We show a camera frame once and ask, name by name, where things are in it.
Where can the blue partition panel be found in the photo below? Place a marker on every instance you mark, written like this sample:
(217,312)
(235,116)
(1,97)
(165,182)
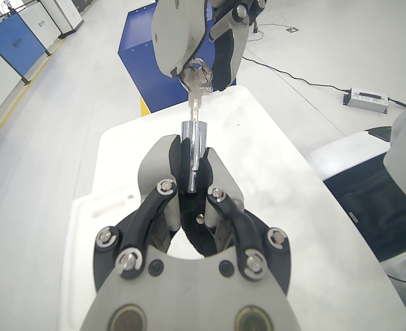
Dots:
(15,46)

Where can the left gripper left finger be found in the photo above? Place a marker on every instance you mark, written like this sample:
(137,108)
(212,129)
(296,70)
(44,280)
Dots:
(154,208)

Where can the white foam tray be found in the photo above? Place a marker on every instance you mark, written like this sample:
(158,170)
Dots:
(85,242)

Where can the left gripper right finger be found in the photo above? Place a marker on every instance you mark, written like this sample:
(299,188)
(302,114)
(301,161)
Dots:
(239,220)

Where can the chrome padlock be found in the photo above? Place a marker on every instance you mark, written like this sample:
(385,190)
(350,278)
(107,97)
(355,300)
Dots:
(193,146)

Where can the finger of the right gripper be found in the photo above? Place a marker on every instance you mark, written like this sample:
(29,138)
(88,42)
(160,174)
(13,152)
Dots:
(177,25)
(228,56)

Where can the grey power adapter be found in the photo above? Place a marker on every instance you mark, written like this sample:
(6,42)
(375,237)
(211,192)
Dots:
(365,99)

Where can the robot body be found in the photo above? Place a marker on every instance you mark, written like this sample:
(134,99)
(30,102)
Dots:
(361,187)

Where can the floor socket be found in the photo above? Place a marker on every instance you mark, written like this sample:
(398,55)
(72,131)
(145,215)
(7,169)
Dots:
(292,30)

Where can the blue floor platform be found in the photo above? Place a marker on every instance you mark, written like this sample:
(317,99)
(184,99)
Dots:
(137,46)

